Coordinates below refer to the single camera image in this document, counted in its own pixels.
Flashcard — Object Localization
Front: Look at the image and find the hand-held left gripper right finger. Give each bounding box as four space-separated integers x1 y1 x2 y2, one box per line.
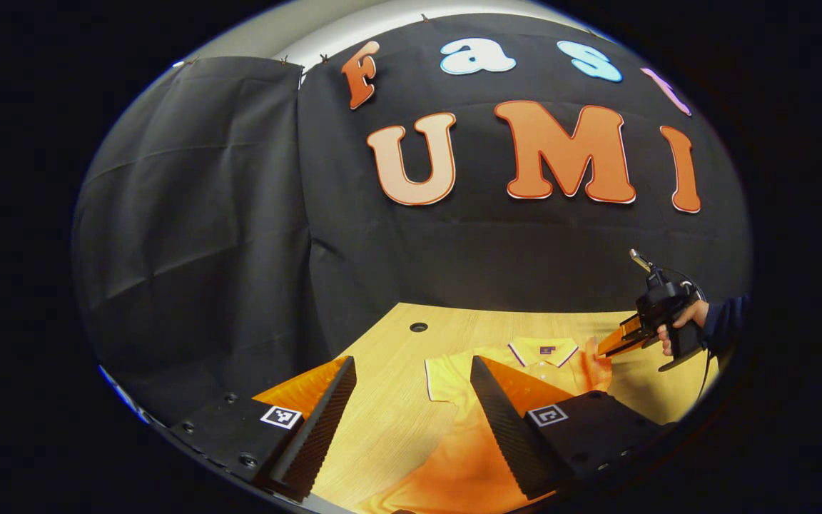
470 355 669 500

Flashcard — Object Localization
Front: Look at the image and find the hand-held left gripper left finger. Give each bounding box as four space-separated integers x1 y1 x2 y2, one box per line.
168 356 357 500

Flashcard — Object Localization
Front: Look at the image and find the yellow polo T-shirt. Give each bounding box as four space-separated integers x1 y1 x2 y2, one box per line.
354 336 615 514

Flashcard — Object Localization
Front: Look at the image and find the black backdrop cloth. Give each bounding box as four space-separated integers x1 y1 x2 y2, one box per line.
72 13 753 429

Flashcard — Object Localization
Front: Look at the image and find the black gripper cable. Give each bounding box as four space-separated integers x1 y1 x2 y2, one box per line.
695 348 713 404

